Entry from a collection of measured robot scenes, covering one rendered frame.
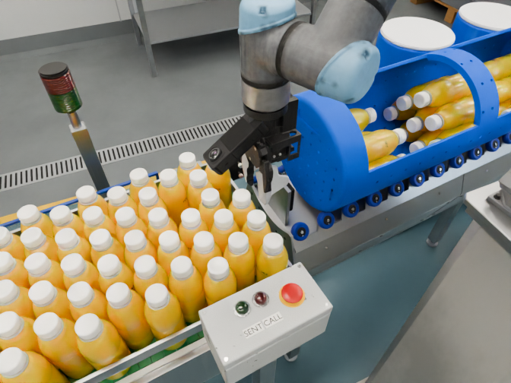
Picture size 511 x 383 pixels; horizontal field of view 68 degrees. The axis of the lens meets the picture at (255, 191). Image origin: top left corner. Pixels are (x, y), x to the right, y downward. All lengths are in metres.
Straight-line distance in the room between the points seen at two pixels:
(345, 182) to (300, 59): 0.38
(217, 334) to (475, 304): 0.57
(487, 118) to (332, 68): 0.67
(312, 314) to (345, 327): 1.23
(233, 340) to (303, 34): 0.45
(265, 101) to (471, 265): 0.57
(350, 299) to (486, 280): 1.12
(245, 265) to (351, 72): 0.45
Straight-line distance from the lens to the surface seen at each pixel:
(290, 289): 0.66
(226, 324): 0.64
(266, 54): 0.52
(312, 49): 0.49
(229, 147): 0.62
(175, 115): 2.96
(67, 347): 0.77
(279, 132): 0.65
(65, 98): 0.99
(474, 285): 0.94
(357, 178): 0.82
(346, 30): 0.49
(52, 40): 4.21
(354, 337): 1.87
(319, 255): 1.00
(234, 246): 0.74
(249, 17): 0.52
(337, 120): 0.80
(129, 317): 0.75
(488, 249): 0.87
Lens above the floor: 1.69
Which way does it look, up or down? 47 degrees down
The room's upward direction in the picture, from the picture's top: straight up
